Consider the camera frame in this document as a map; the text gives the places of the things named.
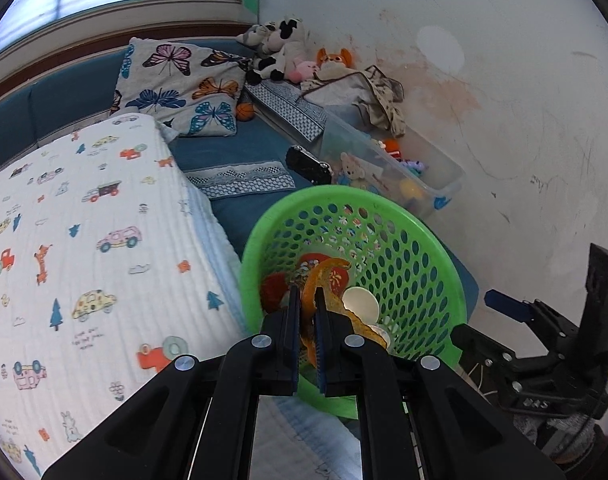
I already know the yellow toy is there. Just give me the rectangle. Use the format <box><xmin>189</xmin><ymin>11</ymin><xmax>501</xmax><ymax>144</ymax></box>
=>
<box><xmin>398</xmin><ymin>179</ymin><xmax>425</xmax><ymax>202</ymax></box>

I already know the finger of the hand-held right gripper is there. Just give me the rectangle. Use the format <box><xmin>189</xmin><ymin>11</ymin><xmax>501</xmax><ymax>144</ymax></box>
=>
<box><xmin>451</xmin><ymin>324</ymin><xmax>516</xmax><ymax>362</ymax></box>
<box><xmin>485</xmin><ymin>289</ymin><xmax>581</xmax><ymax>356</ymax></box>

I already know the grey patterned cloth strip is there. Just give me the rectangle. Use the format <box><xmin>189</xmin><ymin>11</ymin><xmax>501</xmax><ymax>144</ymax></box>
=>
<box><xmin>183</xmin><ymin>160</ymin><xmax>297</xmax><ymax>200</ymax></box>

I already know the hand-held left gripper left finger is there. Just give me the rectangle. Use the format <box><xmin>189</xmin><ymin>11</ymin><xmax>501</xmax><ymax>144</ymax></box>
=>
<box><xmin>42</xmin><ymin>285</ymin><xmax>302</xmax><ymax>480</ymax></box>

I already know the white paper cup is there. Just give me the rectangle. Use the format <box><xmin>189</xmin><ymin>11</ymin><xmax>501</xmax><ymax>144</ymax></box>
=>
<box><xmin>342</xmin><ymin>286</ymin><xmax>380</xmax><ymax>324</ymax></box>

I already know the blue sofa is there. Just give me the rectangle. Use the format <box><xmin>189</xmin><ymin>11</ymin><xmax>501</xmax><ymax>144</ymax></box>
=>
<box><xmin>0</xmin><ymin>40</ymin><xmax>481</xmax><ymax>322</ymax></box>

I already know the grey plush toy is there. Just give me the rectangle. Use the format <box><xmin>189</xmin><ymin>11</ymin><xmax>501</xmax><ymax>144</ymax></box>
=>
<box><xmin>236</xmin><ymin>23</ymin><xmax>273</xmax><ymax>46</ymax></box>

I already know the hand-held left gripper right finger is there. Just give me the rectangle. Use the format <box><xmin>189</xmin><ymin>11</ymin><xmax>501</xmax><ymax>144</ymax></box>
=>
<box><xmin>314</xmin><ymin>287</ymin><xmax>567</xmax><ymax>480</ymax></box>

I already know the grey checkered cushion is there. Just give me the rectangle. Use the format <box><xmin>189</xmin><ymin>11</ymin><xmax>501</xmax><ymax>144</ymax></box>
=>
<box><xmin>243</xmin><ymin>81</ymin><xmax>330</xmax><ymax>144</ymax></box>

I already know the orange fox plush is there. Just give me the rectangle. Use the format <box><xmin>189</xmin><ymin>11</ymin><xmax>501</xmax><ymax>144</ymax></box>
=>
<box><xmin>316</xmin><ymin>48</ymin><xmax>354</xmax><ymax>71</ymax></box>

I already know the pink plush toy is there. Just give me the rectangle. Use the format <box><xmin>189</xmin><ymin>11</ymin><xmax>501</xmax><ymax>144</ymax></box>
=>
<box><xmin>289</xmin><ymin>59</ymin><xmax>319</xmax><ymax>84</ymax></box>

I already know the orange peel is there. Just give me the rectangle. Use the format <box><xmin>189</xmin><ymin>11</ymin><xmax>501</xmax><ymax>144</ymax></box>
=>
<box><xmin>301</xmin><ymin>258</ymin><xmax>391</xmax><ymax>367</ymax></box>

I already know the clear plastic storage box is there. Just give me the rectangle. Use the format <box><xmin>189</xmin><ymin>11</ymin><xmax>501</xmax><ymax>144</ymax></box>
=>
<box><xmin>319</xmin><ymin>114</ymin><xmax>467</xmax><ymax>221</ymax></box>

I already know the large butterfly print pillow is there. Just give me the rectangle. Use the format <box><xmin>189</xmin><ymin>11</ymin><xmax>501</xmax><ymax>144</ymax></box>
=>
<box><xmin>114</xmin><ymin>36</ymin><xmax>251</xmax><ymax>138</ymax></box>

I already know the person's right hand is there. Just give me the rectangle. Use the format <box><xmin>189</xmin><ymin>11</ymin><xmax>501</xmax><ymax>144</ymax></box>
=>
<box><xmin>513</xmin><ymin>410</ymin><xmax>608</xmax><ymax>463</ymax></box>

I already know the green plastic basket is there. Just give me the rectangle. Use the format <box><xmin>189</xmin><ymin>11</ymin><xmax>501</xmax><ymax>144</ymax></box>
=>
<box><xmin>239</xmin><ymin>185</ymin><xmax>469</xmax><ymax>421</ymax></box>

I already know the black and white cow plush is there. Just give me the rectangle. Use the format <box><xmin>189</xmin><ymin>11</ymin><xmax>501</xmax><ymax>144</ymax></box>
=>
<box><xmin>246</xmin><ymin>17</ymin><xmax>308</xmax><ymax>86</ymax></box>

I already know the beige cloth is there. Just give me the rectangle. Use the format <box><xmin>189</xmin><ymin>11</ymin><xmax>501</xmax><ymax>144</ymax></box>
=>
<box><xmin>301</xmin><ymin>65</ymin><xmax>407</xmax><ymax>139</ymax></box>

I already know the teddy bear toy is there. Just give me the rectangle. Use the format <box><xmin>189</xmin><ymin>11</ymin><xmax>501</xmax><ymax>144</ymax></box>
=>
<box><xmin>337</xmin><ymin>152</ymin><xmax>380</xmax><ymax>189</ymax></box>

